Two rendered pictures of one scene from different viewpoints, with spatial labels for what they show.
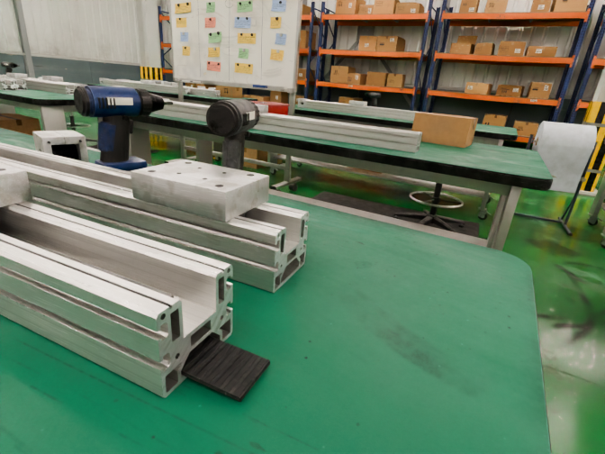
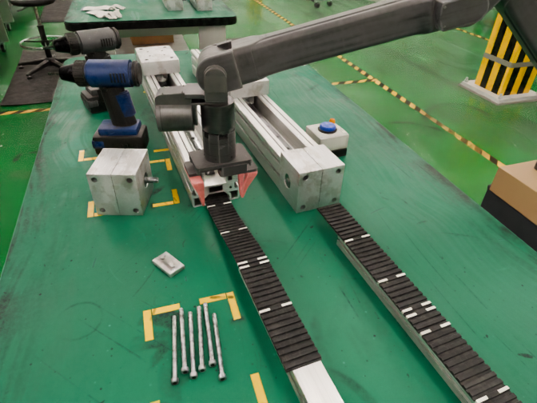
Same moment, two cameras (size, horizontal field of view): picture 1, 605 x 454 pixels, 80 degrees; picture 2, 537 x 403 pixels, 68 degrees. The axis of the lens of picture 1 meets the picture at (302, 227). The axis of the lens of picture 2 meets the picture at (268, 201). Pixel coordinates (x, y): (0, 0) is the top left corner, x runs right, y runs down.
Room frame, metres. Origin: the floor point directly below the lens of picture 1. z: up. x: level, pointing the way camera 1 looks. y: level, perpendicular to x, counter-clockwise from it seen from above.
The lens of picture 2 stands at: (1.16, 1.29, 1.28)
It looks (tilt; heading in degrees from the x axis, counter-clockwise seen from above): 36 degrees down; 224
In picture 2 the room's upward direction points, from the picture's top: 2 degrees clockwise
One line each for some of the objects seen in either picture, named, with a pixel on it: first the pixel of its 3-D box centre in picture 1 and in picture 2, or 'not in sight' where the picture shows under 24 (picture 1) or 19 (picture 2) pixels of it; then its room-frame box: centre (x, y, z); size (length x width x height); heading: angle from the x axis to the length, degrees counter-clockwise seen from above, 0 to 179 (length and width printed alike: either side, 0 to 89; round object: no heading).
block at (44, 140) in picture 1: (56, 153); (129, 181); (0.88, 0.62, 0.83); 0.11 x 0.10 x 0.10; 136
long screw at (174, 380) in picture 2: not in sight; (174, 347); (1.01, 0.98, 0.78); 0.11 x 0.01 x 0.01; 56
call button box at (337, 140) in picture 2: not in sight; (323, 140); (0.42, 0.76, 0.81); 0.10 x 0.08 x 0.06; 157
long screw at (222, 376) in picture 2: not in sight; (217, 344); (0.97, 1.01, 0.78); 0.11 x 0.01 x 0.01; 57
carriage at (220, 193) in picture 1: (203, 195); (157, 64); (0.50, 0.15, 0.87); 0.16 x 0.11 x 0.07; 67
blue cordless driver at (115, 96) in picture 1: (133, 140); (102, 107); (0.80, 0.39, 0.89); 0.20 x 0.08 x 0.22; 139
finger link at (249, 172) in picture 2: not in sight; (234, 177); (0.75, 0.80, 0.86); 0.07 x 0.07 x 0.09; 67
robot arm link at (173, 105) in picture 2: not in sight; (191, 96); (0.80, 0.77, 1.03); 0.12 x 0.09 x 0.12; 141
